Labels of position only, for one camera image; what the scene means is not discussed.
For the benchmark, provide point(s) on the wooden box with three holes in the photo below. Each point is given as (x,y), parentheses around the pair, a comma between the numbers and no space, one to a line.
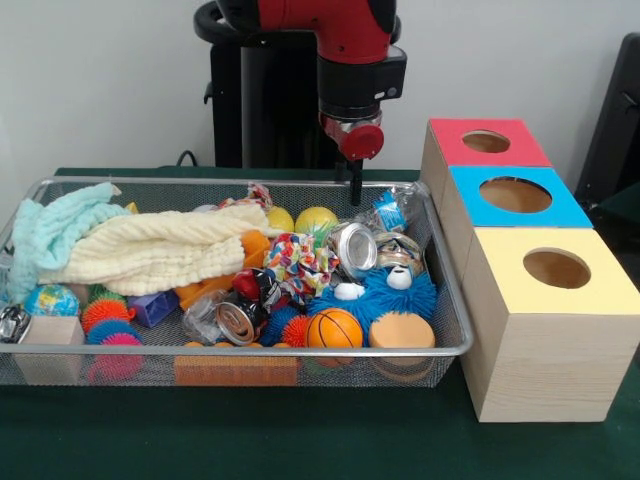
(550,370)

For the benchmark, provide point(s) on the tan round foam disc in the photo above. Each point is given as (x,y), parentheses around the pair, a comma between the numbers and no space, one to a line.
(401,330)

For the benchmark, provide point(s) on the crushed clear water bottle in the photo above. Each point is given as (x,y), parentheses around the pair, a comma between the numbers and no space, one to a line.
(392,210)

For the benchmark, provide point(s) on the dark green table cloth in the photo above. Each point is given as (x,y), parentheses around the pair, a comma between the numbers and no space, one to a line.
(300,440)
(622,215)

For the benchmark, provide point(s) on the orange plastic building block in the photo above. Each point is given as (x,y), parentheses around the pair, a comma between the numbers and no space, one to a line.
(235,370)

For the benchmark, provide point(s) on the blue fuzzy monster toy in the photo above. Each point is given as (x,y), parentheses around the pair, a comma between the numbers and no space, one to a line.
(400,297)

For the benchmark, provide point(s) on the black and red drink can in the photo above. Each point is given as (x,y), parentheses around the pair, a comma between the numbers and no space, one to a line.
(237,322)

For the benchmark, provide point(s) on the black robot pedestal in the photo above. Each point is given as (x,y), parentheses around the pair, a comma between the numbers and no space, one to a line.
(275,100)

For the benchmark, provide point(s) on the shallow clear mesh bin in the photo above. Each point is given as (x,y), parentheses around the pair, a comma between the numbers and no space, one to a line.
(350,372)

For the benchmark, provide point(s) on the mint green waffle cloth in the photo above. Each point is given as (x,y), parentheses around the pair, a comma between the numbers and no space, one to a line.
(50,225)

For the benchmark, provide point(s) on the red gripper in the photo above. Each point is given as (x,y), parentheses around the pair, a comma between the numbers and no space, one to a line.
(360,142)

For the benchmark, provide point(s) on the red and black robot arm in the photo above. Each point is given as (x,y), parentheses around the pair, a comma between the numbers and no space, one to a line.
(350,75)

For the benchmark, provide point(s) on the black chair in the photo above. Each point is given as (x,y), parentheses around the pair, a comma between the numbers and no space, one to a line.
(615,125)

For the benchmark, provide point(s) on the small globe ball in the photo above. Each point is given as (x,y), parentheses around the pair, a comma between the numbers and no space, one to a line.
(50,300)

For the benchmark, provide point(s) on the crushed drink can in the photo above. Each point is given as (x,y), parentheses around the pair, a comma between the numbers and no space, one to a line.
(355,247)

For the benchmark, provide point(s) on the cream waffle cloth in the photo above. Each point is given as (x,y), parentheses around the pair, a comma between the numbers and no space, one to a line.
(150,250)

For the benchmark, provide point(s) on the orange toy basketball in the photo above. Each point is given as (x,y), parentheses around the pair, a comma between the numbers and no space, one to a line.
(334,327)

